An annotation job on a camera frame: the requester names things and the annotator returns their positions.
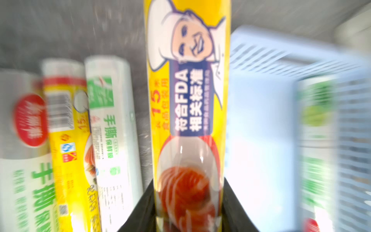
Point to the blue plastic basket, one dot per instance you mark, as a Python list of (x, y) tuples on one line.
[(262, 164)]

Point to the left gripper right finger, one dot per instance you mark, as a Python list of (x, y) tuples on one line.
[(234, 217)]

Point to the clear white wrap roll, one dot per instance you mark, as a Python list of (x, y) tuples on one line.
[(114, 138)]

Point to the white green wrap roll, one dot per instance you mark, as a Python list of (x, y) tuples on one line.
[(316, 117), (28, 199)]

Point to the yellow red wrap roll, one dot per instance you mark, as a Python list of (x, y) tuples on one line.
[(188, 54)]

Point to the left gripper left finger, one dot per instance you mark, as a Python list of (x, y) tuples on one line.
[(143, 217)]

